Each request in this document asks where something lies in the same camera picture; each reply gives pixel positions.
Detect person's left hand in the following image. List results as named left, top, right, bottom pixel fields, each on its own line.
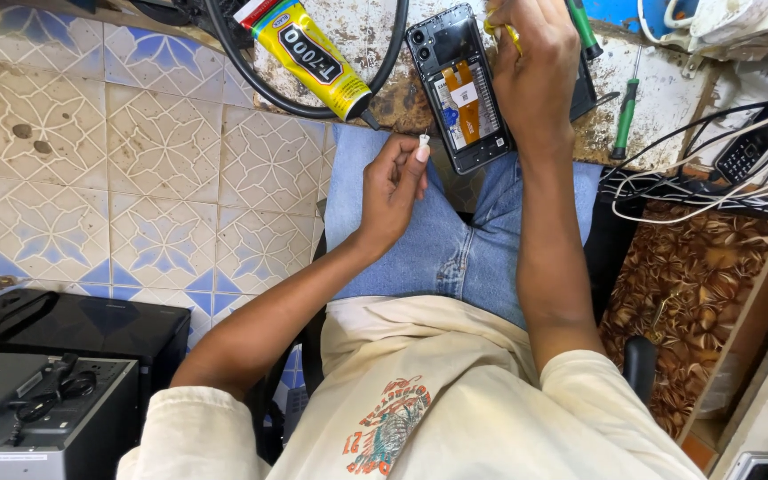
left=355, top=132, right=432, bottom=252

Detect person's right hand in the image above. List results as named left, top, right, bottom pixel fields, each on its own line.
left=487, top=0, right=583, bottom=152

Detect thick green screwdriver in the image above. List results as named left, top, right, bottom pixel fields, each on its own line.
left=565, top=0, right=604, bottom=61

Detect blue plastic container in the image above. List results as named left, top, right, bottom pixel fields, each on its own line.
left=584, top=0, right=672, bottom=40

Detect black phone back cover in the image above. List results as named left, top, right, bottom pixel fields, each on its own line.
left=567, top=53, right=599, bottom=124

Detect opened black smartphone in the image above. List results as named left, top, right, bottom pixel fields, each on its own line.
left=404, top=3, right=520, bottom=176

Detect thin green screwdriver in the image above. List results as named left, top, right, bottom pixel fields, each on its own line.
left=609, top=45, right=644, bottom=161

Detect white plastic container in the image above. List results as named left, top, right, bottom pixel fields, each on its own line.
left=637, top=0, right=768, bottom=56

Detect yellow glue tube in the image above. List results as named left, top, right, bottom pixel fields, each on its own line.
left=232, top=0, right=382, bottom=132

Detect blue jeans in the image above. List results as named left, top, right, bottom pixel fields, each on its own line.
left=323, top=123, right=604, bottom=332

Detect black keypad phone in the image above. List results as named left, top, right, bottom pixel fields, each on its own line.
left=714, top=110, right=768, bottom=186

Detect brown patterned wooden cabinet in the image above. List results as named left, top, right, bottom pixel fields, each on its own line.
left=597, top=200, right=768, bottom=461

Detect cream printed t-shirt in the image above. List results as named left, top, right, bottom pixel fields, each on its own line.
left=116, top=295, right=709, bottom=480

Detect black box device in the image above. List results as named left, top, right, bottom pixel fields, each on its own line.
left=0, top=288, right=192, bottom=402

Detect bundle of black cables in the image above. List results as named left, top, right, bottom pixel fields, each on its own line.
left=597, top=93, right=768, bottom=217

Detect bundle of white cables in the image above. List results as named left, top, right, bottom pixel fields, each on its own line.
left=611, top=99, right=768, bottom=225

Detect thick black cable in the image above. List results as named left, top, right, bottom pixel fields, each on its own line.
left=204, top=0, right=412, bottom=121

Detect thin black cord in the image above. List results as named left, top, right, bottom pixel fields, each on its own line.
left=9, top=353, right=99, bottom=448

